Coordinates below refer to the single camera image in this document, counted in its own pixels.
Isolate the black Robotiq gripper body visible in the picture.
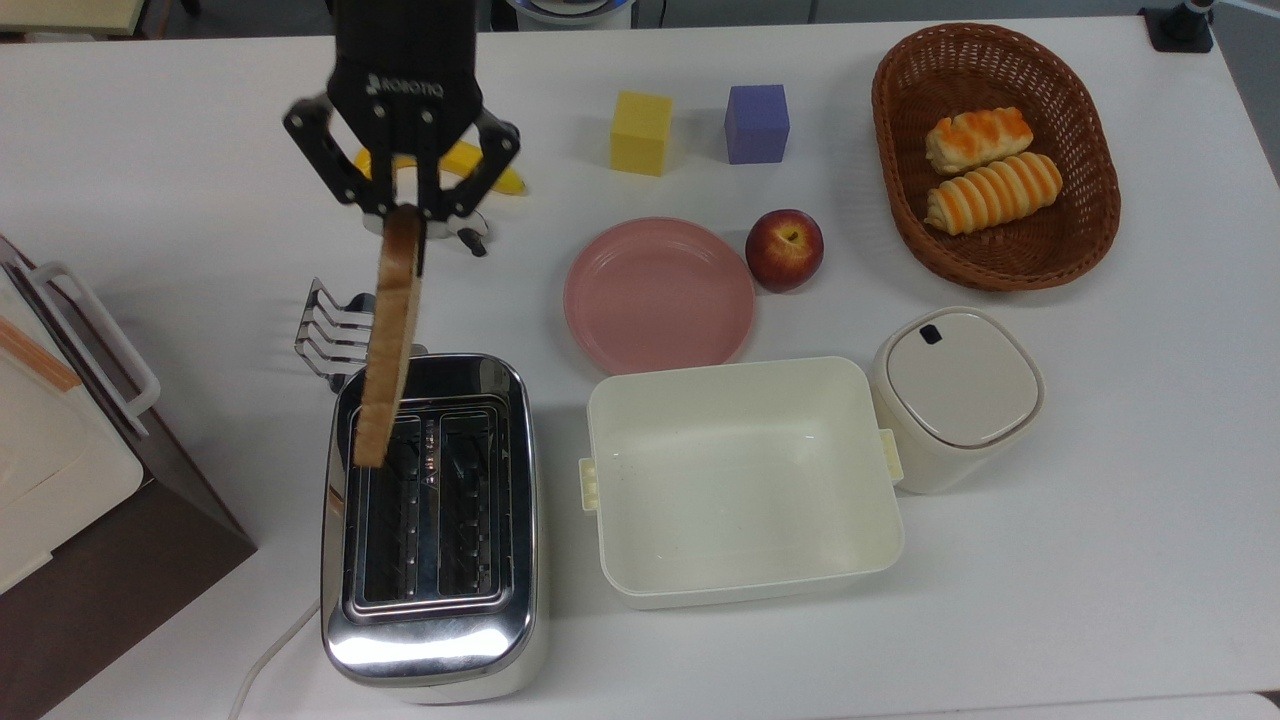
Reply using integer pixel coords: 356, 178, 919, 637
327, 0, 485, 223

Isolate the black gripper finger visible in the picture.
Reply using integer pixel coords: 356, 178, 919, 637
422, 108, 522, 227
282, 93, 417, 237

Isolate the brown-crusted bread slice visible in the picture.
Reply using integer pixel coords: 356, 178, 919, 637
352, 204, 428, 470

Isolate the white and blue robot base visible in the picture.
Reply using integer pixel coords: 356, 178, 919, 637
508, 0, 637, 28

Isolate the shiny chrome two-slot toaster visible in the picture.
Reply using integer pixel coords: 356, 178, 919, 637
320, 345, 551, 706

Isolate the bread roll with orange glaze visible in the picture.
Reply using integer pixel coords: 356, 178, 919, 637
924, 106, 1035, 177

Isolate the striped spiral bread roll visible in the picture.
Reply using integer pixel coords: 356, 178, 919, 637
923, 151, 1065, 237

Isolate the yellow toy banana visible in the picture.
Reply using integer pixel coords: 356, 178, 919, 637
354, 140, 527, 198

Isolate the small panda figurine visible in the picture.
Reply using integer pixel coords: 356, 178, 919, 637
426, 208, 492, 259

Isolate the yellow foam cube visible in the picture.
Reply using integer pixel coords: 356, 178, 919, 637
610, 91, 675, 178

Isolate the pink round plate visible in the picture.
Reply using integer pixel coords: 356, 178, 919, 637
563, 217, 758, 377

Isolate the purple foam cube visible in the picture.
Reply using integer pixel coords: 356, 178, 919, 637
723, 84, 792, 166

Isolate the cream side table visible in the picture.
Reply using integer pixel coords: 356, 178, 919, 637
0, 0, 151, 39

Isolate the red apple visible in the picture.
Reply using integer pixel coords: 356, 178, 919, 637
744, 208, 827, 294

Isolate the cream rectangular plastic tub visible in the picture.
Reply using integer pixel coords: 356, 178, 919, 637
578, 355, 907, 611

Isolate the white oven appliance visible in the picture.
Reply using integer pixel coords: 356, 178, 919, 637
0, 238, 259, 720

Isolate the white lidded desktop bin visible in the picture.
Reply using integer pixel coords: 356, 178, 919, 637
868, 306, 1047, 496

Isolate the brown oval wicker basket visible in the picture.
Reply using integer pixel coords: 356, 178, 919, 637
871, 22, 1123, 293

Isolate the metal wire toast rack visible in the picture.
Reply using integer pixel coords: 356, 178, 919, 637
294, 277, 378, 392

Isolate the white oven with handle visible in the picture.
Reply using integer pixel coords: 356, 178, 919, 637
0, 235, 163, 597

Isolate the white toaster power cable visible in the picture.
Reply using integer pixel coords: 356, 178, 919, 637
228, 598, 323, 720

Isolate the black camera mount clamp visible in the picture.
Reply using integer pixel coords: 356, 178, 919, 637
1139, 0, 1217, 54

